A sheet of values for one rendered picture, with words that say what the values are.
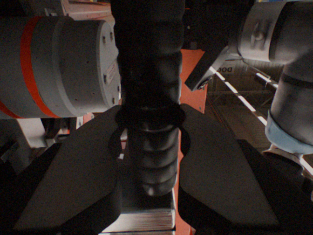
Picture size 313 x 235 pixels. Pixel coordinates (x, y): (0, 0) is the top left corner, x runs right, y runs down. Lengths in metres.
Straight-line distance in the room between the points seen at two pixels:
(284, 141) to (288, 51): 0.12
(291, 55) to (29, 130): 0.40
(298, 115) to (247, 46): 0.11
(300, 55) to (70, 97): 0.28
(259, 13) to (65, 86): 0.26
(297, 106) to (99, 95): 0.25
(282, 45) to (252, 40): 0.04
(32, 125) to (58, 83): 0.16
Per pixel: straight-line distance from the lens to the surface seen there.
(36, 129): 0.40
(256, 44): 0.30
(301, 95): 0.30
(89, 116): 0.62
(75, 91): 0.25
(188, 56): 0.73
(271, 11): 0.30
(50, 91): 0.25
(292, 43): 0.28
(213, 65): 0.35
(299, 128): 0.31
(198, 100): 0.80
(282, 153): 0.67
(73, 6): 0.92
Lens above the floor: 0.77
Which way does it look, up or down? 30 degrees up
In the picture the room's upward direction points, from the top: 178 degrees clockwise
